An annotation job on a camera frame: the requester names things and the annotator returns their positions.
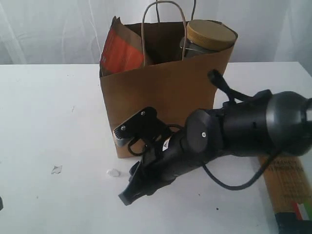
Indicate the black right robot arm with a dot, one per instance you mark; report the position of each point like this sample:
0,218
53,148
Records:
264,124

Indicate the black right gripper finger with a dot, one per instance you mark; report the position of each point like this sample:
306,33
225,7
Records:
129,195
149,191

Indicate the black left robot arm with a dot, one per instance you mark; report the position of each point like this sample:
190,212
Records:
1,203

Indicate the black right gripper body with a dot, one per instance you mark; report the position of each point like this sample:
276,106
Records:
172,157

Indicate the small torn paper scrap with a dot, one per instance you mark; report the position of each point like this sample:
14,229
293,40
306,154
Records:
56,170

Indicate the brown kraft pouch orange label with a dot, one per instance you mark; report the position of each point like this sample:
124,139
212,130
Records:
122,49

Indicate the nut jar gold lid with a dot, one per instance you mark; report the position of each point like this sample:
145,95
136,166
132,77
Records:
207,37

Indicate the spaghetti packet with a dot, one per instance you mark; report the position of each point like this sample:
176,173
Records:
288,188

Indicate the brown paper shopping bag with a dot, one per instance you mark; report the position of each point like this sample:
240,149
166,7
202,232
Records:
174,85

